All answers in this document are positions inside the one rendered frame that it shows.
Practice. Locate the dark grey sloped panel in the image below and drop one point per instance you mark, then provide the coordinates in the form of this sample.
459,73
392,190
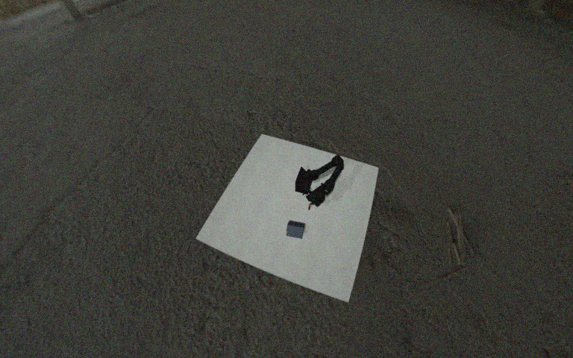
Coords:
295,229

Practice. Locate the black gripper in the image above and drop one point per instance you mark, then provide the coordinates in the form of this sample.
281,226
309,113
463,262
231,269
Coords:
307,189

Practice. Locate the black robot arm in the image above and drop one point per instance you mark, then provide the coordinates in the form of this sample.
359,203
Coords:
329,184

